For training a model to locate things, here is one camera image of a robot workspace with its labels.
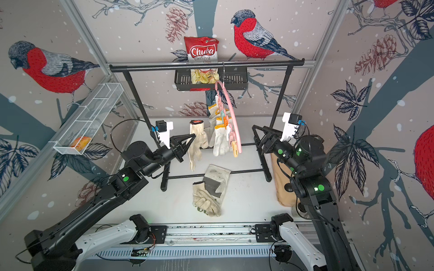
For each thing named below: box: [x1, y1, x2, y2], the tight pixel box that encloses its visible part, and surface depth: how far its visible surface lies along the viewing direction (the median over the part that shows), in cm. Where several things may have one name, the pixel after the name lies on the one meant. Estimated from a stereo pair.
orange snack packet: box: [70, 136, 92, 152], surface depth 68 cm
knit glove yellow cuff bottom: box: [213, 124, 230, 157], surface depth 75 cm
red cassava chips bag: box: [183, 36, 220, 63], surface depth 83 cm
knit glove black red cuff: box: [187, 119, 209, 172], surface depth 63 cm
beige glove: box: [192, 164, 232, 217], surface depth 87 cm
